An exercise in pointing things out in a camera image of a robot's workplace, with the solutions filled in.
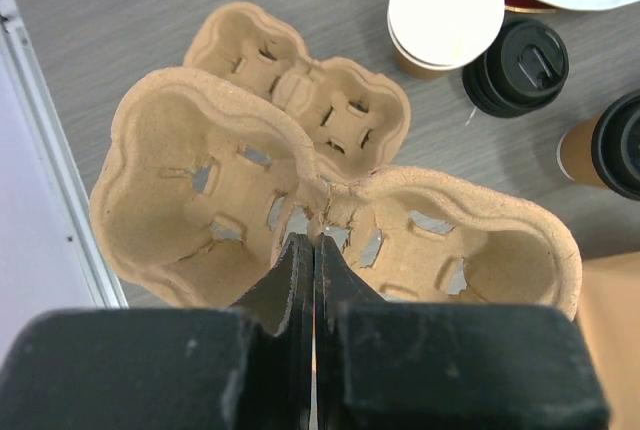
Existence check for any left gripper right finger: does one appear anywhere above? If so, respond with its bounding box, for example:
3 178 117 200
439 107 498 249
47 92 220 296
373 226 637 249
314 236 610 429

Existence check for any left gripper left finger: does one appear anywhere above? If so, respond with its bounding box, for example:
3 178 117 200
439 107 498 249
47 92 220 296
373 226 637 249
1 234 313 429

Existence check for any cardboard cup carrier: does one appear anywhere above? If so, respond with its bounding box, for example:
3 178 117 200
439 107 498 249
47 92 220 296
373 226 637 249
89 67 582 317
183 2 411 183

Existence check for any brown paper bag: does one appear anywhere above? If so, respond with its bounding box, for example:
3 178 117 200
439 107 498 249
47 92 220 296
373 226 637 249
578 253 639 429

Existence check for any stack of black lids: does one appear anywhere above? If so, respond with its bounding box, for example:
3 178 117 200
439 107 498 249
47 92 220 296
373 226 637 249
462 17 569 118

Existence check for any stack of paper cups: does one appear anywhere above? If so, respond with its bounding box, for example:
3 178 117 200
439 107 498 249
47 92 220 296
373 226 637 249
387 0 505 80

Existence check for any aluminium rail frame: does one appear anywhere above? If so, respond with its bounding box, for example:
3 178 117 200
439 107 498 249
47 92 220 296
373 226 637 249
1 0 128 308

